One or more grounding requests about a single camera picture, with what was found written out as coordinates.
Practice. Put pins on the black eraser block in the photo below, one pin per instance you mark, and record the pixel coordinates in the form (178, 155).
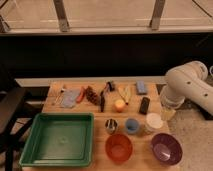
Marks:
(144, 105)

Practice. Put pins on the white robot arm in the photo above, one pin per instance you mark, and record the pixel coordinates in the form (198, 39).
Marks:
(187, 81)

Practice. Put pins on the brown pine cone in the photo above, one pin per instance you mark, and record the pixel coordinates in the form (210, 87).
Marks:
(92, 96)

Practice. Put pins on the yellow banana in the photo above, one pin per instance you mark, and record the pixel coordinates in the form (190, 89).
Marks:
(125, 93)

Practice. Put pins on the orange fruit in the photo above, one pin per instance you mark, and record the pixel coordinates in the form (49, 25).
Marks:
(119, 105)

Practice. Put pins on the orange carrot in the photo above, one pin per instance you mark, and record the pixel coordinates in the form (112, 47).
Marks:
(81, 95)

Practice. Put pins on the blue sponge block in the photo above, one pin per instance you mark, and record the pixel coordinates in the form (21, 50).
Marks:
(141, 88)

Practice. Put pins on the grey folded cloth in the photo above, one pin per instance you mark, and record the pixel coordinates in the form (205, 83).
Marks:
(69, 98)

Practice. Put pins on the small metal cup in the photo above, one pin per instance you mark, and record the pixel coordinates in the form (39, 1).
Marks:
(111, 126)

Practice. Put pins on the small metal spoon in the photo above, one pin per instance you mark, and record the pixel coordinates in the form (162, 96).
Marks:
(57, 98)

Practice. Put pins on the blue plastic cup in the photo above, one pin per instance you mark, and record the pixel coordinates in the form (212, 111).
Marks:
(132, 126)

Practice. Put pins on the orange plastic bowl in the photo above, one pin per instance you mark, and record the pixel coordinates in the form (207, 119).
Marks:
(118, 148)

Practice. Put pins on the green plastic tray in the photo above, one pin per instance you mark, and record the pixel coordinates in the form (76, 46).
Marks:
(59, 140)

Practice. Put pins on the purple plastic bowl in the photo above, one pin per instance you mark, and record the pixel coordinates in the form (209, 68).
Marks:
(166, 149)

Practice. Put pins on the black chair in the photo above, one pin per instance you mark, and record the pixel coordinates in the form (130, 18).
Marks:
(13, 105)

